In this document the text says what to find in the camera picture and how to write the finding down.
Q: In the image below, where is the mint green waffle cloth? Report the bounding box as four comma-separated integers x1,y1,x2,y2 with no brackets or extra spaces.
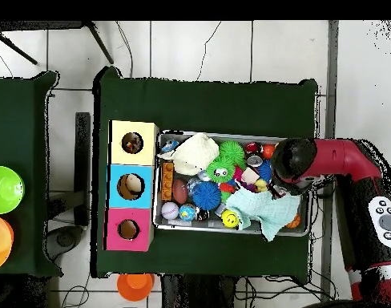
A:
225,184,301,242

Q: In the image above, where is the cream yellow waffle cloth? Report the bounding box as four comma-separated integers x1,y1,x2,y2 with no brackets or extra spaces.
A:
156,132,220,176

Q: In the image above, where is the wooden box with three holes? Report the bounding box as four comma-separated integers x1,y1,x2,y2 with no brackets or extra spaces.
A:
103,120,159,252

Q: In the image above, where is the black drink can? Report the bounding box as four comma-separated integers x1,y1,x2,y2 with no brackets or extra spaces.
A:
244,141,264,168

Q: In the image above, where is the green spiky rubber ball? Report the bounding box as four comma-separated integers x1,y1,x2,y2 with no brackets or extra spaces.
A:
218,140,246,164

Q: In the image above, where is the yellow smiley ball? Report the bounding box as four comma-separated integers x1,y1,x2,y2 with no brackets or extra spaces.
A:
220,209,240,229

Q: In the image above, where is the green spiky ball with eyes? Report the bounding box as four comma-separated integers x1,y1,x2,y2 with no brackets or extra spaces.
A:
206,156,238,184

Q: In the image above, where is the blue spiky rubber ball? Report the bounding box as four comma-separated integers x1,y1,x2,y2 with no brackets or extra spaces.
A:
191,180,222,211

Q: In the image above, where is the blue globe ball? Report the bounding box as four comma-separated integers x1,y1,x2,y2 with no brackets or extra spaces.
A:
178,204,197,222

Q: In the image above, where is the brown toy football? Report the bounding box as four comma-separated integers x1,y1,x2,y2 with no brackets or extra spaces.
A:
171,178,189,205

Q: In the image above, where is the white baseball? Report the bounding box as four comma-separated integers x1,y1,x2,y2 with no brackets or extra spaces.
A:
160,201,179,221

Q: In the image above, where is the orange plastic bowl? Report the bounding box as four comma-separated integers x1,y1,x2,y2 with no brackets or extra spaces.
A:
116,273,155,302
0,212,14,273

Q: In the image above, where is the dark green side tablecloth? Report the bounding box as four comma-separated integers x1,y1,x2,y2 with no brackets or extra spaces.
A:
0,71,63,278

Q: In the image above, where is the green plastic bowl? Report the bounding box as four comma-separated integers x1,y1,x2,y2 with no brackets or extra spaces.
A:
0,165,26,215

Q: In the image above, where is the shallow wire mesh bin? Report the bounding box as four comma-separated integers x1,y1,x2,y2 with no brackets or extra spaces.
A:
152,129,315,237

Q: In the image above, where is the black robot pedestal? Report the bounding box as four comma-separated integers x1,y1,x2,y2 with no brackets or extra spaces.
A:
159,274,238,308

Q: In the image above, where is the black metal frame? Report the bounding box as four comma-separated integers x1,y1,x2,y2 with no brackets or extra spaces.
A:
0,20,115,65

